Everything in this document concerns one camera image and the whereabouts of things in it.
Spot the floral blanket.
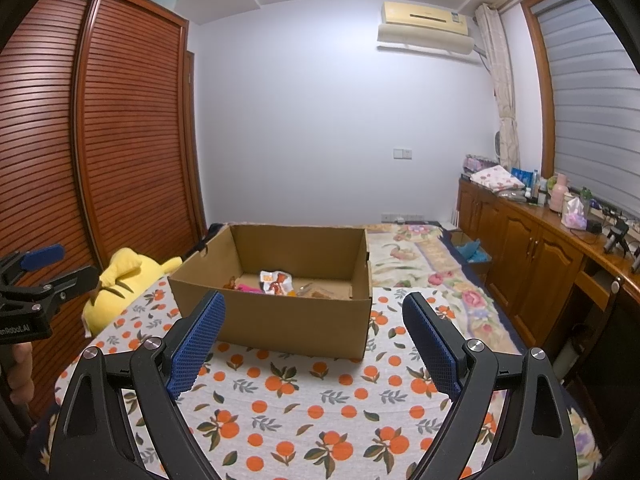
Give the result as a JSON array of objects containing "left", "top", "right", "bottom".
[{"left": 365, "top": 222, "right": 526, "bottom": 356}]

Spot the cream patterned curtain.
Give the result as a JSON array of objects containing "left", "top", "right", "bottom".
[{"left": 474, "top": 4, "right": 522, "bottom": 171}]

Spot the folded floral cloth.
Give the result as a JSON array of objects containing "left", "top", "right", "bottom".
[{"left": 470, "top": 166, "right": 523, "bottom": 193}]

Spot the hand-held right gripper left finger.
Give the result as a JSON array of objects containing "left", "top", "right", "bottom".
[{"left": 47, "top": 290, "right": 227, "bottom": 480}]

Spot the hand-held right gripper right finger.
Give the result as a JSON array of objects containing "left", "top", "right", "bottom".
[{"left": 401, "top": 291, "right": 573, "bottom": 480}]

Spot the dark cloth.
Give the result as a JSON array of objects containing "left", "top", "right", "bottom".
[{"left": 187, "top": 222, "right": 231, "bottom": 261}]

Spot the wooden louvred wardrobe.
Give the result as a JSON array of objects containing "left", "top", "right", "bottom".
[{"left": 0, "top": 0, "right": 211, "bottom": 411}]

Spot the person's left hand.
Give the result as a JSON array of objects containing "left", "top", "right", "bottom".
[{"left": 10, "top": 342, "right": 36, "bottom": 406}]

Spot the pink bottle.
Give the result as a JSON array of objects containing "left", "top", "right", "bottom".
[{"left": 550, "top": 174, "right": 570, "bottom": 213}]

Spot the teal cloth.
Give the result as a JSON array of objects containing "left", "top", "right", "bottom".
[{"left": 456, "top": 240, "right": 493, "bottom": 263}]

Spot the pink tissue pack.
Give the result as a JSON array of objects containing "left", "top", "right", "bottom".
[{"left": 561, "top": 197, "right": 588, "bottom": 228}]

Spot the purple patterned bag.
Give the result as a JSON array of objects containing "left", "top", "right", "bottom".
[{"left": 462, "top": 154, "right": 501, "bottom": 173}]

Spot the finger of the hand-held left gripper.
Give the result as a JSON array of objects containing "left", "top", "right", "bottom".
[
  {"left": 30, "top": 265, "right": 102, "bottom": 306},
  {"left": 0, "top": 244, "right": 66, "bottom": 286}
]

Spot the silver brown snack packet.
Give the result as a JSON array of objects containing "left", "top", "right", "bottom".
[{"left": 259, "top": 270, "right": 296, "bottom": 296}]

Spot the cream wall air conditioner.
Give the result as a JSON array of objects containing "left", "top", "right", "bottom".
[{"left": 376, "top": 1, "right": 482, "bottom": 63}]

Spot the long wooden cabinet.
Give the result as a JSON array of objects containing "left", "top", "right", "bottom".
[{"left": 457, "top": 177, "right": 640, "bottom": 361}]

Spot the yellow plush toy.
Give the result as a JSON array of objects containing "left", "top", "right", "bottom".
[{"left": 82, "top": 247, "right": 183, "bottom": 338}]

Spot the grey window blind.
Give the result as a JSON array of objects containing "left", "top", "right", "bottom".
[{"left": 530, "top": 0, "right": 640, "bottom": 221}]

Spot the brown cardboard box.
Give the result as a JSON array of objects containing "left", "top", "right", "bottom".
[{"left": 167, "top": 224, "right": 373, "bottom": 361}]

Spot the beige cake packet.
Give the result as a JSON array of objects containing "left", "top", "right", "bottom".
[{"left": 297, "top": 284, "right": 336, "bottom": 300}]

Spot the orange print bedsheet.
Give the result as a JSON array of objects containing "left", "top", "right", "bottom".
[{"left": 30, "top": 275, "right": 601, "bottom": 480}]

